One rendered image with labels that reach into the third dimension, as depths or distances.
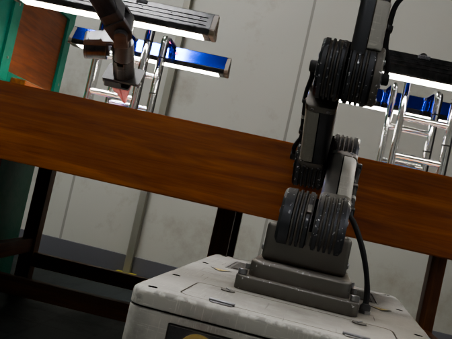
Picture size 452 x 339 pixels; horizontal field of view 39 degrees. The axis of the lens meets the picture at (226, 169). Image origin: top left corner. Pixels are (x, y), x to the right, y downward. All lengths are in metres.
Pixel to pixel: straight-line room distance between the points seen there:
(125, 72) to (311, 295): 0.91
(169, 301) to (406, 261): 2.93
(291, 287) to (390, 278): 2.71
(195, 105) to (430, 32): 1.40
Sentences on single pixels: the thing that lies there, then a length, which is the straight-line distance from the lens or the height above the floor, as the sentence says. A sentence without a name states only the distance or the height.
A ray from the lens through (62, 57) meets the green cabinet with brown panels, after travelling 2.97.
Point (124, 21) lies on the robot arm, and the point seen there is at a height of 0.97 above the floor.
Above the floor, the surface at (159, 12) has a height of 1.08.
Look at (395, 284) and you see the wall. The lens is 3.72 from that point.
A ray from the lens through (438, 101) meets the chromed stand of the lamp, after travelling 2.30.
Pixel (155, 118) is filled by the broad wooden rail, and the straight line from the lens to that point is 1.52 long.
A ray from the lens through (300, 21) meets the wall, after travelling 3.85.
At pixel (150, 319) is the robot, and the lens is 0.87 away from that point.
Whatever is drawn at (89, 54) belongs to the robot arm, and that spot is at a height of 0.89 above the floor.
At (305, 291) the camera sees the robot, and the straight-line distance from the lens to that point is 1.02.
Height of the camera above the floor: 0.62
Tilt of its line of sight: 2 degrees up
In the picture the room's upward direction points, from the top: 13 degrees clockwise
